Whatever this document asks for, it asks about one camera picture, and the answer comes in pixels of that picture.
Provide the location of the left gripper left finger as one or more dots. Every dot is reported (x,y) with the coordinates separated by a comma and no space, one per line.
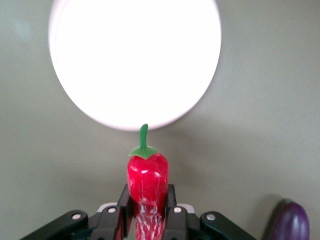
(105,225)

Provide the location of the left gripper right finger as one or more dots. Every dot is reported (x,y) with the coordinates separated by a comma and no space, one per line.
(185,225)

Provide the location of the red chili pepper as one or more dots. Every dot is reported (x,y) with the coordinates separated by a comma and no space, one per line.
(147,180)

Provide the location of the purple eggplant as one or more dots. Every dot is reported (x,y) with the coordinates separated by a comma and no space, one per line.
(290,222)

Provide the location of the pink round plate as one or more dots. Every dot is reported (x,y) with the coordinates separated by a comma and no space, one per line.
(135,62)

